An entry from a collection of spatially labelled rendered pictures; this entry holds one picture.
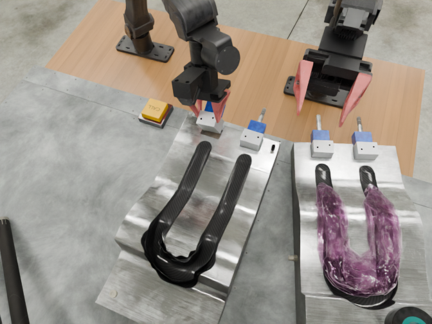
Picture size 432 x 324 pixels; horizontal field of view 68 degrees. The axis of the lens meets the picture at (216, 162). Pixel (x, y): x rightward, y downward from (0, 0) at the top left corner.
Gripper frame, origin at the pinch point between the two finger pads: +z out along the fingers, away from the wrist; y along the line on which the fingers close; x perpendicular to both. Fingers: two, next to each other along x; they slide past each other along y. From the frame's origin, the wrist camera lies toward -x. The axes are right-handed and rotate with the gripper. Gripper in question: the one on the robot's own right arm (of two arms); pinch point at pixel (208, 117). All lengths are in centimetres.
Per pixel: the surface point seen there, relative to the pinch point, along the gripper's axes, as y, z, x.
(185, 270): 7.1, 20.1, -29.9
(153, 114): -20.3, 5.6, 4.0
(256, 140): 12.5, 4.4, 0.5
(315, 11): -9, 26, 193
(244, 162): 10.8, 9.1, -3.4
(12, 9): -228, 15, 115
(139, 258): -3.7, 19.3, -31.5
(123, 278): -5.4, 21.5, -36.2
